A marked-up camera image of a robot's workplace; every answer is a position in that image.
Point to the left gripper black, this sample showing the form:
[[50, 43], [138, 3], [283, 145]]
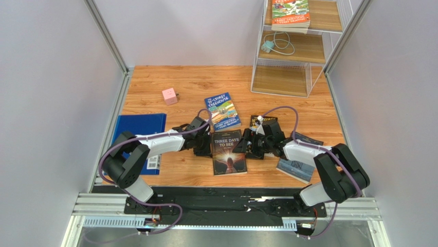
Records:
[[207, 152]]

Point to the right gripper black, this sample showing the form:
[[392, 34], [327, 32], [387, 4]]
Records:
[[253, 144]]

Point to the three days to see book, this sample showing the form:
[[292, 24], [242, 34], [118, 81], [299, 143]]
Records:
[[225, 161]]

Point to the black 169-storey treehouse book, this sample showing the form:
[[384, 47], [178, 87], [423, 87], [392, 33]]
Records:
[[253, 119]]

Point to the orange 78-storey treehouse book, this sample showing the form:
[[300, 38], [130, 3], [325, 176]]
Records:
[[290, 16]]

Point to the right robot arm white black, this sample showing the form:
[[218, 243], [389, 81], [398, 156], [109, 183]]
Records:
[[342, 176]]

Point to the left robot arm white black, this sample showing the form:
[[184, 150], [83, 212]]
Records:
[[125, 159]]

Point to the blue 91-storey treehouse book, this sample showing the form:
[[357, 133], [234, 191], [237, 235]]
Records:
[[224, 113]]

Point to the pink cube power adapter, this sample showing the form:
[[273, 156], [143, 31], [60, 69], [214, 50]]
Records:
[[170, 96]]

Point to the nineteen eighty-four book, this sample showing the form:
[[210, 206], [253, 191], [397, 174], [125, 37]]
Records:
[[299, 170]]

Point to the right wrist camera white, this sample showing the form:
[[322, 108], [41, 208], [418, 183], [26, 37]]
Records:
[[259, 123]]

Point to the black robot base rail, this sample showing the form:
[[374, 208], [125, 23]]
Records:
[[222, 206]]

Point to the white wire wooden shelf rack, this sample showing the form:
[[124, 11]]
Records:
[[296, 75]]

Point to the light blue charger with cable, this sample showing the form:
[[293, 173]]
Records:
[[278, 42]]

